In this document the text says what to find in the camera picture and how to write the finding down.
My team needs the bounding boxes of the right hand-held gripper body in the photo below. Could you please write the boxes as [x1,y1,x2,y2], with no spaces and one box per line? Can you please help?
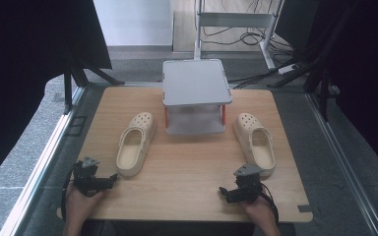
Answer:
[228,163,265,205]

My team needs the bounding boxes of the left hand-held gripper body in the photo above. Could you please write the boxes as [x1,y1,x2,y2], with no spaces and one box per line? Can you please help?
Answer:
[71,155,113,198]

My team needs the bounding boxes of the person's left hand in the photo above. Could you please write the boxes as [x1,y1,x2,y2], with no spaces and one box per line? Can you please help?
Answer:
[65,182,108,224]

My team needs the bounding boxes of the person's right hand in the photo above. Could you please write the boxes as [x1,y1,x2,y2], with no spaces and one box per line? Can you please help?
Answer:
[238,192,280,230]

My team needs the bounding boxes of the beige clog shoe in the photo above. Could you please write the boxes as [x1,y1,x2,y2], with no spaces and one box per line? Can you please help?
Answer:
[115,111,158,178]
[232,112,277,180]

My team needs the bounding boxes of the black stand legs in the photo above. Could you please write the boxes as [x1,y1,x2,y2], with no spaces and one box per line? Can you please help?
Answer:
[267,48,340,123]
[62,58,126,116]

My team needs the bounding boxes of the grey two-tier shoe rack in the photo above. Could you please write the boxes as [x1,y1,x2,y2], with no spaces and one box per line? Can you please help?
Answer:
[161,58,233,137]

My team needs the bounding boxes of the white power strip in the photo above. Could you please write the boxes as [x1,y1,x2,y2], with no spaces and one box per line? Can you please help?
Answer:
[277,63,298,76]

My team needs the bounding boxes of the black curtain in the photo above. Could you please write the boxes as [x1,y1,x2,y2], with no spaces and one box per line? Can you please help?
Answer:
[0,0,113,195]
[303,0,378,182]

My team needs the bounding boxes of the white metal stand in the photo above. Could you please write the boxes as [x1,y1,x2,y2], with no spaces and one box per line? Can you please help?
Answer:
[193,0,285,71]

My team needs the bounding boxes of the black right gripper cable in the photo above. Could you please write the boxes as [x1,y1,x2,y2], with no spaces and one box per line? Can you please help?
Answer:
[259,182,281,227]

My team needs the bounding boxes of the aluminium rail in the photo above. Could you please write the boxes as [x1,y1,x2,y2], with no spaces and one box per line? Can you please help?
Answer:
[304,91,378,236]
[0,86,87,236]

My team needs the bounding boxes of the black floor cables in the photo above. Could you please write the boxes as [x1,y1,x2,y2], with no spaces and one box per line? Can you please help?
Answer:
[200,0,298,90]

